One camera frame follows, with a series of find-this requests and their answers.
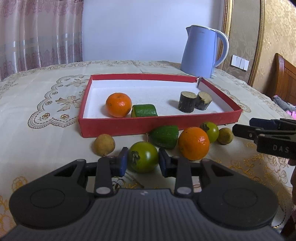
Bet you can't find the green tomato with calyx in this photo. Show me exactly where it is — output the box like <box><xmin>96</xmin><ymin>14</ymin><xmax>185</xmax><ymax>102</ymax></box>
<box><xmin>128</xmin><ymin>142</ymin><xmax>159</xmax><ymax>173</ymax></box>

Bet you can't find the dark sugarcane piece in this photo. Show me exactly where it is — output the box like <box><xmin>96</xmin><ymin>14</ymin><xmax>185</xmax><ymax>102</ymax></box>
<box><xmin>178</xmin><ymin>91</ymin><xmax>197</xmax><ymax>113</ymax></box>
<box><xmin>195</xmin><ymin>91</ymin><xmax>212</xmax><ymax>110</ymax></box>

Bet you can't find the green cucumber chunk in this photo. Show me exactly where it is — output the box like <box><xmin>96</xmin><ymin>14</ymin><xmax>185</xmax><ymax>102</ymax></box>
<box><xmin>131</xmin><ymin>104</ymin><xmax>158</xmax><ymax>118</ymax></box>

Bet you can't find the small tan longan fruit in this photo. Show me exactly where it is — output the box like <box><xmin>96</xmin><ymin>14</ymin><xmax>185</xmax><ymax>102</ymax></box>
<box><xmin>93</xmin><ymin>134</ymin><xmax>115</xmax><ymax>157</ymax></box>

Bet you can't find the grey pink cloth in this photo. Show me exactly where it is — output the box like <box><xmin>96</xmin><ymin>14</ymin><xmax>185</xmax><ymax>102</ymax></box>
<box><xmin>272</xmin><ymin>95</ymin><xmax>296</xmax><ymax>120</ymax></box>

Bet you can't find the large orange tangerine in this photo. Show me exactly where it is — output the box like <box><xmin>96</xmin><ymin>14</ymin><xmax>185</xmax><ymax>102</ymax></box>
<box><xmin>178</xmin><ymin>126</ymin><xmax>210</xmax><ymax>161</ymax></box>

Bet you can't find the green cucumber chunk outside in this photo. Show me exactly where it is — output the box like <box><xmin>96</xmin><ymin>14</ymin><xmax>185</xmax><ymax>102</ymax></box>
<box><xmin>149</xmin><ymin>125</ymin><xmax>179</xmax><ymax>149</ymax></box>

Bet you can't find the small green tomato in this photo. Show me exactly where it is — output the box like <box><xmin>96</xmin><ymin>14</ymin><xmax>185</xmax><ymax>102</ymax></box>
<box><xmin>200</xmin><ymin>122</ymin><xmax>219</xmax><ymax>143</ymax></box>

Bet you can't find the wooden headboard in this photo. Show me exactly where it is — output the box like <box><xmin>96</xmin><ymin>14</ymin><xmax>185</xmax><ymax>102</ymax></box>
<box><xmin>266</xmin><ymin>53</ymin><xmax>296</xmax><ymax>105</ymax></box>

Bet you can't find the orange tangerine in tray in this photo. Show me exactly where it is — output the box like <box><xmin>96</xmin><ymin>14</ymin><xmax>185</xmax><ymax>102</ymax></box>
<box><xmin>105</xmin><ymin>92</ymin><xmax>132</xmax><ymax>118</ymax></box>

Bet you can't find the red shallow cardboard tray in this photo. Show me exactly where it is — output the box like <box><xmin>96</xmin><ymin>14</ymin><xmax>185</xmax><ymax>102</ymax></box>
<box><xmin>78</xmin><ymin>73</ymin><xmax>242</xmax><ymax>138</ymax></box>

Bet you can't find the blue electric kettle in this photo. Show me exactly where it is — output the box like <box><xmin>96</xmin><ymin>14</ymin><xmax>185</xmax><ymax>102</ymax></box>
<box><xmin>180</xmin><ymin>25</ymin><xmax>229</xmax><ymax>78</ymax></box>

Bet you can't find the pink floral curtain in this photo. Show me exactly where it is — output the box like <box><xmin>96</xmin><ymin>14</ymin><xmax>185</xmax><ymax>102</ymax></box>
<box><xmin>1</xmin><ymin>1</ymin><xmax>84</xmax><ymax>80</ymax></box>

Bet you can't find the white wall switch panel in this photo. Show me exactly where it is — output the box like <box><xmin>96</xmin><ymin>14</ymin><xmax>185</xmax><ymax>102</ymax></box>
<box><xmin>230</xmin><ymin>55</ymin><xmax>249</xmax><ymax>71</ymax></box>

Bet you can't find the gold arched frame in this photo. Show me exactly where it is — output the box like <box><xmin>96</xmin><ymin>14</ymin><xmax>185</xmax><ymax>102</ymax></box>
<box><xmin>220</xmin><ymin>1</ymin><xmax>265</xmax><ymax>86</ymax></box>

